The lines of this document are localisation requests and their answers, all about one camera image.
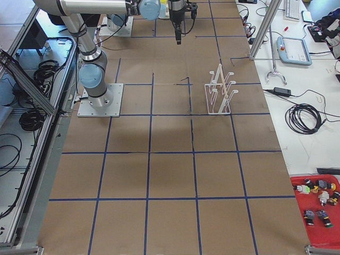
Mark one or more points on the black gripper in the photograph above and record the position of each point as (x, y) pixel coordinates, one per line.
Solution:
(175, 14)

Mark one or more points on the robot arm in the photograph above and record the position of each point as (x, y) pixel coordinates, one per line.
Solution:
(92, 73)

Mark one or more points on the grabber reaching tool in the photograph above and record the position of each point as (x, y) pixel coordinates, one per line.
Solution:
(274, 72)

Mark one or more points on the white keyboard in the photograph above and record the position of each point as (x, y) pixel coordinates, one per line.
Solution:
(292, 10)

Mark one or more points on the blue teach pendant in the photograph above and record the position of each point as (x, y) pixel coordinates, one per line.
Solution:
(293, 51)

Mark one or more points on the black power adapter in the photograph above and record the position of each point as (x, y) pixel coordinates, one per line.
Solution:
(282, 92)

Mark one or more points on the red parts tray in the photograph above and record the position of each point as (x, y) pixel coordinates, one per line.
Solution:
(318, 200)

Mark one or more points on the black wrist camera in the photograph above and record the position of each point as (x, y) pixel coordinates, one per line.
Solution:
(192, 8)

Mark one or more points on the white wire cup rack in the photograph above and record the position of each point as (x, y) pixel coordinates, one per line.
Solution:
(219, 93)

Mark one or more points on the aluminium frame post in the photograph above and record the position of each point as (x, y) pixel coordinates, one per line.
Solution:
(267, 20)

